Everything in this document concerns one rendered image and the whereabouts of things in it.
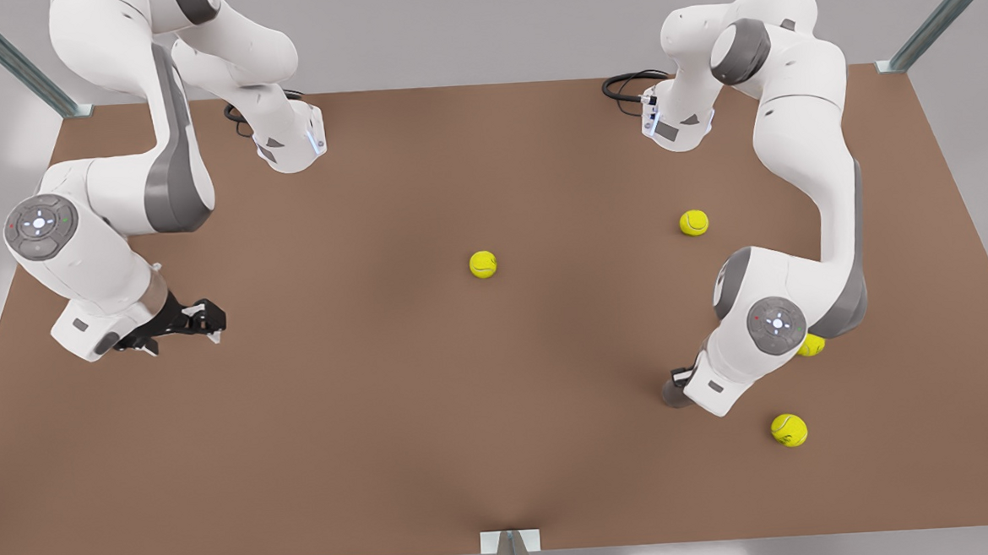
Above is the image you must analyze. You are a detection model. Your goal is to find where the black cable loop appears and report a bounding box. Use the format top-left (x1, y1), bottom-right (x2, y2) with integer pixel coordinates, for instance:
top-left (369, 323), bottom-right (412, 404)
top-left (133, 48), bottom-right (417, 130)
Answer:
top-left (223, 88), bottom-right (308, 141)
top-left (601, 68), bottom-right (674, 120)

